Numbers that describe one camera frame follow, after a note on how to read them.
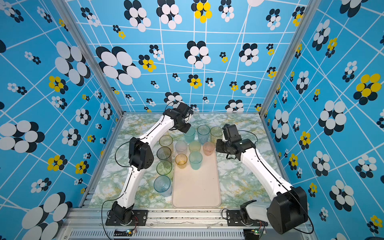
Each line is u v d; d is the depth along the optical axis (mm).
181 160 912
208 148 966
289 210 392
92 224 753
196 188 833
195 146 917
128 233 701
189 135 932
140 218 740
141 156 597
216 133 988
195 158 920
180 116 751
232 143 600
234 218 732
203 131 927
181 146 917
